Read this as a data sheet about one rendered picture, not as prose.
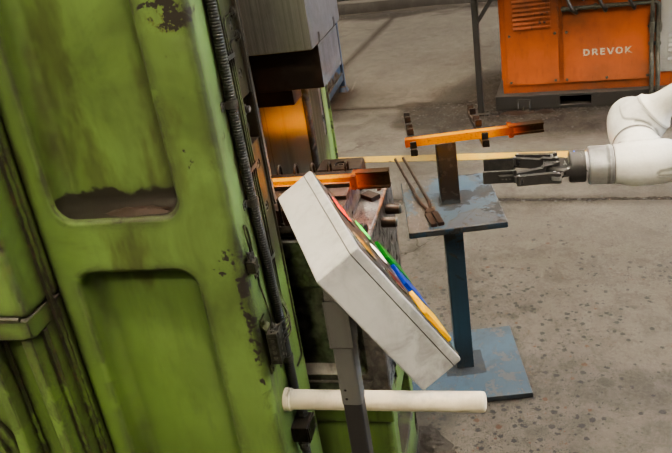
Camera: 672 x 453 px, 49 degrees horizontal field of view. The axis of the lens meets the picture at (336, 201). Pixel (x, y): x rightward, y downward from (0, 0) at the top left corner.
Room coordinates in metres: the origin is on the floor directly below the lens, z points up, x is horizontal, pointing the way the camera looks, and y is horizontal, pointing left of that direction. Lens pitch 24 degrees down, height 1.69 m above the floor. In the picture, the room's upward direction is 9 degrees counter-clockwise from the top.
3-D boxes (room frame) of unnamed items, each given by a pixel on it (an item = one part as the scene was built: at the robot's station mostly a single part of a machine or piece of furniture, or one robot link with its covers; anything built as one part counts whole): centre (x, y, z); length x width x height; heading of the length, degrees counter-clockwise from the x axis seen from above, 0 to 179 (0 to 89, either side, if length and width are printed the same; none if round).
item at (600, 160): (1.55, -0.61, 1.00); 0.09 x 0.06 x 0.09; 165
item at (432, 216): (2.31, -0.28, 0.67); 0.60 x 0.04 x 0.01; 3
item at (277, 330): (1.34, 0.17, 0.80); 0.06 x 0.03 x 0.14; 165
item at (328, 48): (1.72, 0.16, 1.32); 0.42 x 0.20 x 0.10; 75
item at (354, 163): (1.86, -0.03, 0.95); 0.12 x 0.08 x 0.06; 75
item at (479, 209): (2.19, -0.37, 0.66); 0.40 x 0.30 x 0.02; 175
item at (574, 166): (1.57, -0.54, 1.00); 0.09 x 0.08 x 0.07; 75
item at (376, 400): (1.31, -0.04, 0.62); 0.44 x 0.05 x 0.05; 75
